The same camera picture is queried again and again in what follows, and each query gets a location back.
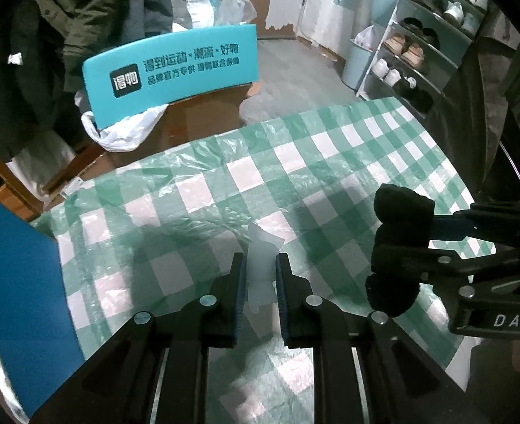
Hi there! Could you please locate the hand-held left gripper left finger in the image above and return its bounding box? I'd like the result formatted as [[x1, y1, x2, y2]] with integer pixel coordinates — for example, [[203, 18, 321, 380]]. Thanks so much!
[[30, 252, 247, 424]]

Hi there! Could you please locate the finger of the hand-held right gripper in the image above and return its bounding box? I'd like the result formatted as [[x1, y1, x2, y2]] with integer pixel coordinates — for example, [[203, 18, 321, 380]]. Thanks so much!
[[372, 241, 520, 283], [430, 201, 520, 241]]

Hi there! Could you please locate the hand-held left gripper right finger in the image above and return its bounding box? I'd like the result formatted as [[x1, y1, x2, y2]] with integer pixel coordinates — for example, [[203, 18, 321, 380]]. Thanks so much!
[[275, 252, 490, 424]]

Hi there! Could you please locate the blue box lid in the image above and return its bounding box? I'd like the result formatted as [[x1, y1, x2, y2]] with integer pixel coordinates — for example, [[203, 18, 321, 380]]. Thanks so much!
[[0, 196, 86, 420]]

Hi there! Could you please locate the person's dark jacket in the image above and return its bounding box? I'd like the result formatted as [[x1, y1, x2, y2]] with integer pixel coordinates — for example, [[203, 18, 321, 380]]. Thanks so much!
[[428, 0, 520, 213]]

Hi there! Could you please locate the green checkered tablecloth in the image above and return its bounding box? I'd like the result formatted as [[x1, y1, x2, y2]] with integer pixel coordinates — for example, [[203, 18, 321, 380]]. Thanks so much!
[[0, 96, 485, 424]]

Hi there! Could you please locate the row of shoes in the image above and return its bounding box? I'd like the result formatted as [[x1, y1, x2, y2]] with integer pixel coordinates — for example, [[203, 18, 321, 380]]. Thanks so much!
[[371, 0, 490, 113]]

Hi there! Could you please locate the light blue trash bin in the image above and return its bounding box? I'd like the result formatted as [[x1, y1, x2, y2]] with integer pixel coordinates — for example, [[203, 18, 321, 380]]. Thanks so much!
[[341, 40, 375, 91]]

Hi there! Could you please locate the white plastic bag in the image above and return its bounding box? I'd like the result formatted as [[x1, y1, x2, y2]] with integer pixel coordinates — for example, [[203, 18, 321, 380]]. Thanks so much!
[[74, 88, 170, 154]]

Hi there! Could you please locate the teal printed box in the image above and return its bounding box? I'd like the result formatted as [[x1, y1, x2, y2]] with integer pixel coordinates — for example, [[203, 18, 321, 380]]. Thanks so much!
[[82, 24, 261, 130]]

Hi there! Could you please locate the white bin bag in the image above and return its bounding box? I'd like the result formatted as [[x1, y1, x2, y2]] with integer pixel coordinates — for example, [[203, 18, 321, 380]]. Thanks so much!
[[350, 25, 375, 49]]

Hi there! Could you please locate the grey shoe rack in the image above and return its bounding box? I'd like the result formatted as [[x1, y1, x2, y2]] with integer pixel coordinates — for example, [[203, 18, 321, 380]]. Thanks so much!
[[356, 0, 494, 118]]

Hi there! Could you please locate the white plastic cover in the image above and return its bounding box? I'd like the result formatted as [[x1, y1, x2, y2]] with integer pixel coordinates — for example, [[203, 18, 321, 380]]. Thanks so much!
[[6, 139, 77, 190]]

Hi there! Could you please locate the black hanging jacket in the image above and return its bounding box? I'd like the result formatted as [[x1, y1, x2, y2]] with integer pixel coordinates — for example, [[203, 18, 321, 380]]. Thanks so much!
[[0, 0, 66, 164]]

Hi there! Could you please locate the olive green hanging jacket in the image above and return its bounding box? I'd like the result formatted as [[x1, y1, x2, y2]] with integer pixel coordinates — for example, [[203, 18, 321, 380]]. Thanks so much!
[[4, 0, 146, 111]]

